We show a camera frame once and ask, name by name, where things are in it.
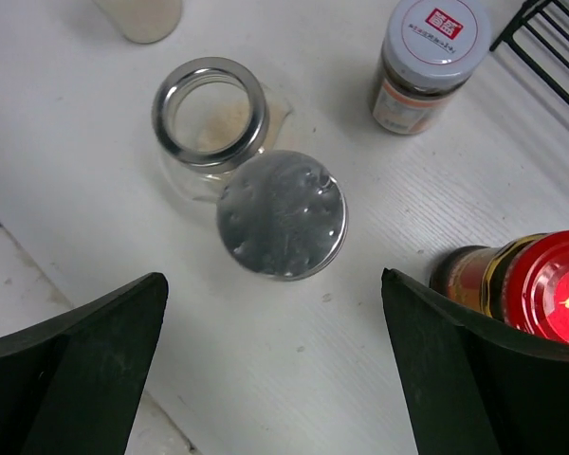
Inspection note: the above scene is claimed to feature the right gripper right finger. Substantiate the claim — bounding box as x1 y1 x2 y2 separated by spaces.
381 269 569 454

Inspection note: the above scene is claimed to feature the open glass jar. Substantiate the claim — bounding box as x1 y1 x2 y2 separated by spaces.
151 57 294 202

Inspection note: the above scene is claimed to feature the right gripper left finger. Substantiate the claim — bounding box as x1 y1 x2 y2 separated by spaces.
0 272 169 454

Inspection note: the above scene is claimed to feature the black wire rack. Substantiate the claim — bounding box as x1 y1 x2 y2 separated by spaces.
489 1 569 109

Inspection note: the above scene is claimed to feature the black cap white bottle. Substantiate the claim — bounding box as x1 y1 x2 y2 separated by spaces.
94 0 183 45

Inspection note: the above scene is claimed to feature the white lid dark jar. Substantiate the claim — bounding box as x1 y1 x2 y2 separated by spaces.
370 0 491 135

